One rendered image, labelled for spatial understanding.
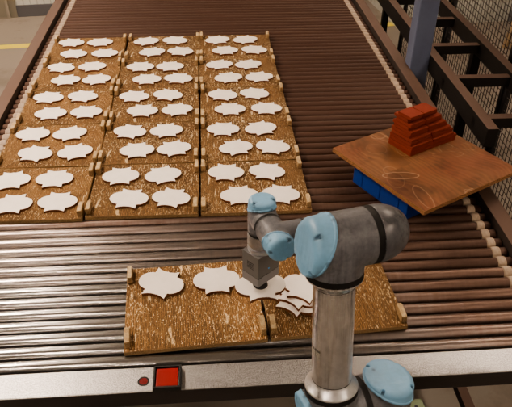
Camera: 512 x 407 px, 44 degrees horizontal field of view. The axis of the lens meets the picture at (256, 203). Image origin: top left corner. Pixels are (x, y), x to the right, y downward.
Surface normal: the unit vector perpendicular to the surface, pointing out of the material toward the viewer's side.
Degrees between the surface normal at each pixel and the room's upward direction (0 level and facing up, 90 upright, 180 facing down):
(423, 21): 90
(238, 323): 0
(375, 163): 0
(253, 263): 90
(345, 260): 82
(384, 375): 9
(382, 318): 0
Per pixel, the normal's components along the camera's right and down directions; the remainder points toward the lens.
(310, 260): -0.96, 0.03
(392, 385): 0.15, -0.84
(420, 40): 0.07, 0.58
